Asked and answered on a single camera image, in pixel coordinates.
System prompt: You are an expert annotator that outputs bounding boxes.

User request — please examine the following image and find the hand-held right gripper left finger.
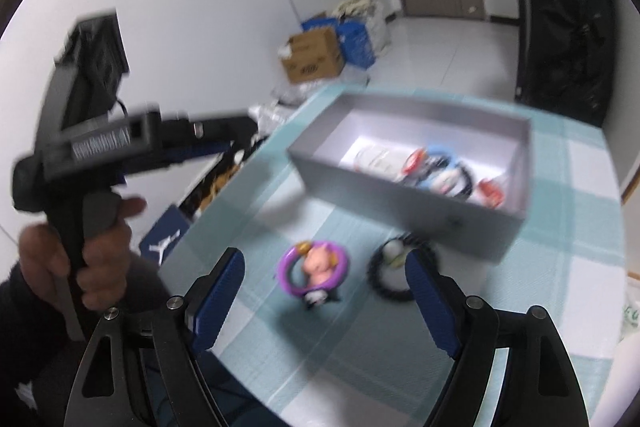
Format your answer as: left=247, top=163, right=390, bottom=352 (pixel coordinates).
left=64, top=248, right=247, bottom=427

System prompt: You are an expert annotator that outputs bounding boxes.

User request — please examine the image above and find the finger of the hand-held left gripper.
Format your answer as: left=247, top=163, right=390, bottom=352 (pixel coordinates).
left=125, top=143, right=238, bottom=175
left=161, top=111, right=258, bottom=146

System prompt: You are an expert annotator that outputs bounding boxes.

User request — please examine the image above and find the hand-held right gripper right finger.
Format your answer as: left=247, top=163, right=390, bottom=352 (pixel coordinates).
left=404, top=247, right=591, bottom=427

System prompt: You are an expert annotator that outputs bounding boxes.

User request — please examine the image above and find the black bead bracelet penguin charm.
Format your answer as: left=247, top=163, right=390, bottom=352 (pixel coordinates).
left=367, top=232, right=436, bottom=305

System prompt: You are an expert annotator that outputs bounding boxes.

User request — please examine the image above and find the purple bracelet with pig charm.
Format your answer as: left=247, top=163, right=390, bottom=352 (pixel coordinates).
left=278, top=241, right=352, bottom=308

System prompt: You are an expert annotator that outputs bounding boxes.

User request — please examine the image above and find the silver cardboard box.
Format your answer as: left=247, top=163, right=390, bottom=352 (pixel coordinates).
left=287, top=92, right=532, bottom=264

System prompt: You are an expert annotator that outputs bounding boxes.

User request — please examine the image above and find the black bead bracelet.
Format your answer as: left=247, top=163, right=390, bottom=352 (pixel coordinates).
left=439, top=158, right=477, bottom=201

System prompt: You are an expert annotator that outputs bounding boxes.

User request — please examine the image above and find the red bead bracelet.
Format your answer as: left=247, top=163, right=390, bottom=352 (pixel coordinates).
left=404, top=149, right=427, bottom=174

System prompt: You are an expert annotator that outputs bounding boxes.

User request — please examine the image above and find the blue ring bracelet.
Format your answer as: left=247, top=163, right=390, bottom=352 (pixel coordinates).
left=419, top=145, right=458, bottom=190

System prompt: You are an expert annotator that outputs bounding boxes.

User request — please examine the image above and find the person's left forearm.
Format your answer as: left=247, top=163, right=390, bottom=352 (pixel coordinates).
left=0, top=257, right=171, bottom=427

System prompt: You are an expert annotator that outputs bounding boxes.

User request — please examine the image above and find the person's left hand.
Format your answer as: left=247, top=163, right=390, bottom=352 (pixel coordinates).
left=19, top=196, right=148, bottom=310

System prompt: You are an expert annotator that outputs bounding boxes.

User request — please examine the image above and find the black and white sneaker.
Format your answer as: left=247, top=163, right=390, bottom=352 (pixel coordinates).
left=225, top=142, right=261, bottom=178

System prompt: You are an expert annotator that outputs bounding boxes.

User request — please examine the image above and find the white parcel bag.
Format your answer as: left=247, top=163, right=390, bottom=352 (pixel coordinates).
left=247, top=103, right=296, bottom=138

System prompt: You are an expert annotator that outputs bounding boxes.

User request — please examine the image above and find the blue paper bag white logo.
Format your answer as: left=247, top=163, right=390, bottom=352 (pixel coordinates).
left=139, top=204, right=193, bottom=265

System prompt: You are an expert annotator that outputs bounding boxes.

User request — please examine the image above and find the grey parcel bag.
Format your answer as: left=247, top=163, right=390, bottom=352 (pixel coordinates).
left=272, top=83, right=321, bottom=108

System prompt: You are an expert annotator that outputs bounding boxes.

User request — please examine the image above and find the brown cardboard box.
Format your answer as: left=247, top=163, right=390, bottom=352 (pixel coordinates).
left=280, top=27, right=347, bottom=84

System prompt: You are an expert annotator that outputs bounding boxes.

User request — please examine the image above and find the teal plaid tablecloth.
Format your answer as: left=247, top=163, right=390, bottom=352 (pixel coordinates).
left=157, top=82, right=628, bottom=427

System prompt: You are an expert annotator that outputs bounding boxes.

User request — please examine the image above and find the blue carton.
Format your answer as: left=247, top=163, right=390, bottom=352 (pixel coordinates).
left=301, top=14, right=341, bottom=32
left=339, top=21, right=377, bottom=68

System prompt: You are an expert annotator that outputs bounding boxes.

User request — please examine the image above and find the white plastic bag green print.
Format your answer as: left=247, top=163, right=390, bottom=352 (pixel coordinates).
left=590, top=282, right=640, bottom=427

